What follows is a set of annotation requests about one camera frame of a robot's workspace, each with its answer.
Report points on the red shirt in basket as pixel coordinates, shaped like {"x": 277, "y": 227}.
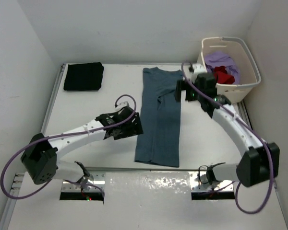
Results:
{"x": 222, "y": 77}

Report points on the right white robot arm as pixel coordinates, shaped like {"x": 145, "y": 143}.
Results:
{"x": 259, "y": 159}

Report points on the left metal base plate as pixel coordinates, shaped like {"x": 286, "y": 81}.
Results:
{"x": 93, "y": 184}

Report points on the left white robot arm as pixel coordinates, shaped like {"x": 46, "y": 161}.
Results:
{"x": 43, "y": 157}

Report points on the cream laundry basket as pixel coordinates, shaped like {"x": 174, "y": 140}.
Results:
{"x": 237, "y": 49}

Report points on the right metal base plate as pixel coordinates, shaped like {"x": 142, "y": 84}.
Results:
{"x": 200, "y": 184}

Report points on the black t shirt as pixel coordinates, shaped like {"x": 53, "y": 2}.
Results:
{"x": 84, "y": 77}

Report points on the metal base plate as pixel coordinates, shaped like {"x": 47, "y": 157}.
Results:
{"x": 200, "y": 184}
{"x": 93, "y": 184}

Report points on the blue shirt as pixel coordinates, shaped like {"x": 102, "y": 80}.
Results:
{"x": 160, "y": 119}

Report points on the lilac cloth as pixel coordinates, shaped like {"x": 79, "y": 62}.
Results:
{"x": 219, "y": 58}

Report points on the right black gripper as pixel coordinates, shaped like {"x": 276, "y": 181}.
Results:
{"x": 183, "y": 85}

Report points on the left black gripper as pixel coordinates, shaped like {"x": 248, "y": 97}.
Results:
{"x": 135, "y": 130}

